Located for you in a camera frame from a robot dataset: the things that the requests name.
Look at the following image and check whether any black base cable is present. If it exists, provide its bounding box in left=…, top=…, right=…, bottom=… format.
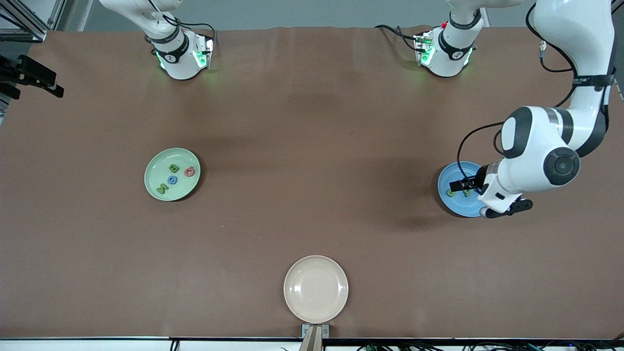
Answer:
left=374, top=23, right=420, bottom=52
left=145, top=0, right=217, bottom=54

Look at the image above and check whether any left base connector bracket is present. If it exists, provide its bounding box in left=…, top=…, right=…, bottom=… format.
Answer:
left=413, top=30, right=434, bottom=67

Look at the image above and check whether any blue plate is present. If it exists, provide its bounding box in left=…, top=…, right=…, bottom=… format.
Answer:
left=437, top=161, right=488, bottom=218

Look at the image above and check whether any black left base cable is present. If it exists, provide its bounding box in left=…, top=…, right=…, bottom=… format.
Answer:
left=374, top=23, right=420, bottom=52

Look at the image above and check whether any right base connector bracket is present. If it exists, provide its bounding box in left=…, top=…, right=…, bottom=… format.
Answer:
left=194, top=35, right=215, bottom=70

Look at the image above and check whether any black right base cable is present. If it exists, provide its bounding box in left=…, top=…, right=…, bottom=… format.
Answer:
left=145, top=0, right=217, bottom=54

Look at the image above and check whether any beige plate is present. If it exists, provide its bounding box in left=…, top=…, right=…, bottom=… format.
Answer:
left=283, top=255, right=349, bottom=324

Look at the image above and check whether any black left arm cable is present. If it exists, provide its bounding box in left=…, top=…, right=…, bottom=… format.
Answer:
left=456, top=2, right=581, bottom=188

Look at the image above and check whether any light green plate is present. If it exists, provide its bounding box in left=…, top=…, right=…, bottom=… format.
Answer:
left=144, top=148, right=201, bottom=202

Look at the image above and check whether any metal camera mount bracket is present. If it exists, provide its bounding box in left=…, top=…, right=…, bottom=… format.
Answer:
left=301, top=323, right=331, bottom=351

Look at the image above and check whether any base connector bracket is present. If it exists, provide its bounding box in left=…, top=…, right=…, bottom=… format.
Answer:
left=413, top=30, right=434, bottom=67
left=194, top=35, right=215, bottom=70

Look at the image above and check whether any brown table mat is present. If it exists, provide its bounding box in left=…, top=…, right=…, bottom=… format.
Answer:
left=0, top=24, right=624, bottom=340

